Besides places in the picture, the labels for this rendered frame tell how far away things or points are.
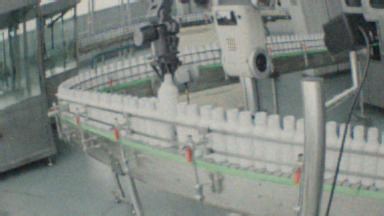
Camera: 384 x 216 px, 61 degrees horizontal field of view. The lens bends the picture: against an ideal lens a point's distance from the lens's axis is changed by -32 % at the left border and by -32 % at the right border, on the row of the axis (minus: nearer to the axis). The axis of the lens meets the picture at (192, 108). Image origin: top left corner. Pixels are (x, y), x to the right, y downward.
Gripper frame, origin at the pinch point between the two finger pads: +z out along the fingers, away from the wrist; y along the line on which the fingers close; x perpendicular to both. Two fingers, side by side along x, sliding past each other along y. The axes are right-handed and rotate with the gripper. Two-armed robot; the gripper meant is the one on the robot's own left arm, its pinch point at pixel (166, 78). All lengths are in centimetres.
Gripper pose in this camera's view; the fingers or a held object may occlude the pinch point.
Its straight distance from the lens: 159.0
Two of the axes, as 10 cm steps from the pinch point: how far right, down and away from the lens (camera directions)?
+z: 1.5, 9.6, 2.3
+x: -6.4, -0.9, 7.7
